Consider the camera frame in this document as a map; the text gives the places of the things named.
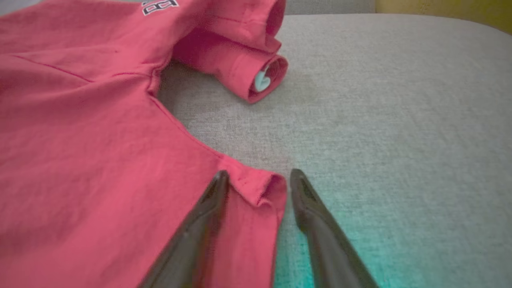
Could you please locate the red t-shirt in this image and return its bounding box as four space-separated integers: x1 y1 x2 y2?
0 0 289 288

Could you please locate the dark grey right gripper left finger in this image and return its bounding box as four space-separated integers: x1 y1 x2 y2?
138 170 230 288

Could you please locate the yellow sofa backrest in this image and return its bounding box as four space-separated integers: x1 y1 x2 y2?
375 0 512 36

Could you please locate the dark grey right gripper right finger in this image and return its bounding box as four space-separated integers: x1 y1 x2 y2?
290 168 379 288

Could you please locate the wide grey sofa seat cushion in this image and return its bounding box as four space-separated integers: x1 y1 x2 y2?
156 14 512 288

